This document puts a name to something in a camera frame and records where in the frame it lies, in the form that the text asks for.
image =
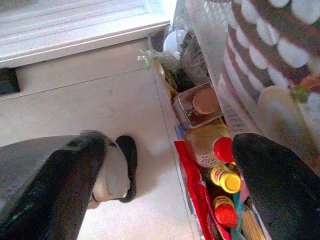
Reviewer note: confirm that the white round lid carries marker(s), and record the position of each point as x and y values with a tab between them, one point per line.
172	41

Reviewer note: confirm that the red cap yellow label bottle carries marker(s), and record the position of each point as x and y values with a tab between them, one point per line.
225	215

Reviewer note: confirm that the fridge body white inside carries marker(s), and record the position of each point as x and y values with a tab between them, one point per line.
75	30

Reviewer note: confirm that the teal blue packet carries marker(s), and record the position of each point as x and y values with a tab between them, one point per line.
238	212

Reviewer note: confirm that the black robot right foot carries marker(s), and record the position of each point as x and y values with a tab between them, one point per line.
128	155

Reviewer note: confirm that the pale noodle pack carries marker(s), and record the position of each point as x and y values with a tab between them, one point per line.
252	222

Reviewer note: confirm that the red foil packet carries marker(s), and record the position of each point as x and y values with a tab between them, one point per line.
197	192

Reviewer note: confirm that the clear oil jar red cap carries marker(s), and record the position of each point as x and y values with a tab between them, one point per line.
205	145

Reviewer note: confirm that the white fridge door with shelves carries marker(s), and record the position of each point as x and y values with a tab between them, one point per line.
225	62

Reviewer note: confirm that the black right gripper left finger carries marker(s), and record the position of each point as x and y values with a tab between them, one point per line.
55	190

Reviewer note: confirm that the clear container tan lid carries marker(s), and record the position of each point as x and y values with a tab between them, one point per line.
203	101

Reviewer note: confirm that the yellow cap sauce bottle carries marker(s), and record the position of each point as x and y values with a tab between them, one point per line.
226	178

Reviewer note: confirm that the large white bottle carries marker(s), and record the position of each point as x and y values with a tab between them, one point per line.
280	112

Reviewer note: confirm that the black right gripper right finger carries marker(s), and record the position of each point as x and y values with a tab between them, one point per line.
282	190

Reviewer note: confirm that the clear plastic food bag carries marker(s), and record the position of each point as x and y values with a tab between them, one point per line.
190	62

